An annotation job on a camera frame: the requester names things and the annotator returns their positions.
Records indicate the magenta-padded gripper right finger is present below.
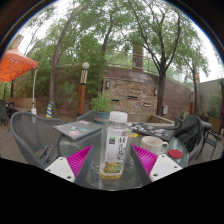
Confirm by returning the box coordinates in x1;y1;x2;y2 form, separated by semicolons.
129;144;184;187

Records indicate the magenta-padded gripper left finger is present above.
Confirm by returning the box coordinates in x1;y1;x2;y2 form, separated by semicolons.
44;144;96;188

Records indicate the clear bottle with white cap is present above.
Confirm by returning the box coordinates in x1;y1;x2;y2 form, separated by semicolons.
99;110;133;181

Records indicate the flat round red coaster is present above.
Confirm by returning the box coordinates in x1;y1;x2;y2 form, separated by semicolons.
167;149;184;160

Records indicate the white ceramic mug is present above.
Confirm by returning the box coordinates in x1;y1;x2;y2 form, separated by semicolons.
139;135;170;157

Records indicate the dark laptop with stickers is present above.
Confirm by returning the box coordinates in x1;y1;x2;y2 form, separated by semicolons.
131;122;175;143

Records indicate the grey laptop with stickers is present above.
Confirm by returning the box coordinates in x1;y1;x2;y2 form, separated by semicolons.
52;119;104;141

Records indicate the black backpack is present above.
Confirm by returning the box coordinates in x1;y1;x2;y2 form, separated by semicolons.
174;114;205;153

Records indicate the black metal patio chair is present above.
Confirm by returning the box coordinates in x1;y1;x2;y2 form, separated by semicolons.
202;125;224;158

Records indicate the blue yellow striped cone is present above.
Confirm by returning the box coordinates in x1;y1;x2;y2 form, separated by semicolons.
45;101;55;119

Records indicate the round grey patio table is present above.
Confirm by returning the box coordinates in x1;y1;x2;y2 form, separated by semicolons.
199;120;213;130

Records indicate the green plant in blue pot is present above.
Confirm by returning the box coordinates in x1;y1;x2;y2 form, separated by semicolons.
90;92;115;125

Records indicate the dark-trunked tree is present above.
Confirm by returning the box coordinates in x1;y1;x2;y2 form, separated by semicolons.
123;0;214;117

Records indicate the dark patio chairs group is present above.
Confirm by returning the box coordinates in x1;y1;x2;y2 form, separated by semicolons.
0;98;16;128

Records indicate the pale-trunked leaning tree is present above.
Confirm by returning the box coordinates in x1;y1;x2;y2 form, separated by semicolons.
23;0;111;118

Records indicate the orange canopy tent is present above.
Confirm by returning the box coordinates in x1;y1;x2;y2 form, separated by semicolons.
0;46;40;116

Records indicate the grey wall box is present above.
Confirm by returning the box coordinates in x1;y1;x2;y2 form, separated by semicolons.
161;104;170;116

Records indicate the wooden lamp post white globe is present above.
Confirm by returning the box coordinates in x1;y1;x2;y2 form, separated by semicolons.
76;61;91;117

